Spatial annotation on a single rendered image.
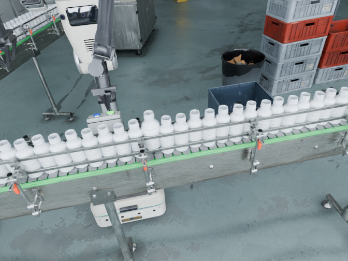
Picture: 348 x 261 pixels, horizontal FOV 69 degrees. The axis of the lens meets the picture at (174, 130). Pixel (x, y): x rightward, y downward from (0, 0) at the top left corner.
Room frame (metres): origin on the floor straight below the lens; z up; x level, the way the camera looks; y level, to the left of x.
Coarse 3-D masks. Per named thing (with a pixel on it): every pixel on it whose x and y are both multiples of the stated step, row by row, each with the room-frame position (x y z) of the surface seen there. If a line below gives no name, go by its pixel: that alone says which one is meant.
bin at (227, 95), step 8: (208, 88) 1.37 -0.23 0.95; (216, 88) 1.37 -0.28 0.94; (224, 88) 1.38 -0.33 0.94; (232, 88) 1.39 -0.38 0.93; (240, 88) 1.39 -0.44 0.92; (248, 88) 1.40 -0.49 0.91; (256, 88) 1.38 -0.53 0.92; (208, 96) 1.36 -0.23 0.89; (216, 96) 1.37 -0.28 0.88; (224, 96) 1.38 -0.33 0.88; (232, 96) 1.39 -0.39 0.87; (240, 96) 1.40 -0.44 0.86; (248, 96) 1.40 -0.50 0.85; (256, 96) 1.37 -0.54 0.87; (264, 96) 1.28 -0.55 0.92; (208, 104) 1.36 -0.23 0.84; (216, 104) 1.21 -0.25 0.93; (224, 104) 1.38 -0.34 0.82; (232, 104) 1.39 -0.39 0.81; (256, 104) 1.35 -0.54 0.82; (216, 112) 1.20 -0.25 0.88
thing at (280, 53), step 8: (264, 40) 3.05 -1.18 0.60; (272, 40) 2.89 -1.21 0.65; (304, 40) 2.79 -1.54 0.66; (312, 40) 2.83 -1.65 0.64; (320, 40) 2.86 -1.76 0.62; (264, 48) 3.02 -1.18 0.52; (272, 48) 2.88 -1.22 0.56; (280, 48) 2.74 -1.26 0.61; (288, 48) 2.75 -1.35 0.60; (296, 48) 2.77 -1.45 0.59; (304, 48) 2.81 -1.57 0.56; (312, 48) 2.84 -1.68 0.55; (320, 48) 2.87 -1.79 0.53; (272, 56) 2.85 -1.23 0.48; (280, 56) 2.72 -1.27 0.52; (288, 56) 2.76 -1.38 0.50; (296, 56) 2.78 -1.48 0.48; (304, 56) 2.81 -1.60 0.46
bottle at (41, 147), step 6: (36, 138) 0.73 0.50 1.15; (42, 138) 0.73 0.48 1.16; (36, 144) 0.70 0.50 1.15; (42, 144) 0.71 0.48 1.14; (48, 144) 0.73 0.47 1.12; (36, 150) 0.70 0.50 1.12; (42, 150) 0.70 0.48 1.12; (48, 150) 0.71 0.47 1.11; (42, 162) 0.69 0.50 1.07; (48, 162) 0.70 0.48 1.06; (54, 162) 0.71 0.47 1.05
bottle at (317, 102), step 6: (318, 96) 0.87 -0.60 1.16; (312, 102) 0.88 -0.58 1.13; (318, 102) 0.86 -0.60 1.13; (312, 108) 0.86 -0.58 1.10; (312, 114) 0.86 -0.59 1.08; (318, 114) 0.85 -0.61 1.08; (306, 120) 0.87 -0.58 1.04; (312, 120) 0.85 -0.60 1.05; (318, 120) 0.86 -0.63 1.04; (306, 126) 0.86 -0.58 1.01; (312, 126) 0.85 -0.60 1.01
